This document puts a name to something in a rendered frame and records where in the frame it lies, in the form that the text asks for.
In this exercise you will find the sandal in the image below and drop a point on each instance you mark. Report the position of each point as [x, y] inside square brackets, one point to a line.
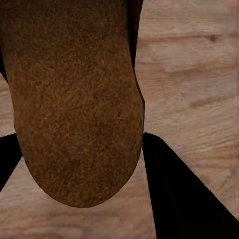
[79, 111]

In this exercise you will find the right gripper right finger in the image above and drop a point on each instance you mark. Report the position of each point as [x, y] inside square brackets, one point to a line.
[183, 207]

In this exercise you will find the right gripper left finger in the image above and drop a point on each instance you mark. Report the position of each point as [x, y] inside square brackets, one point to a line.
[10, 155]

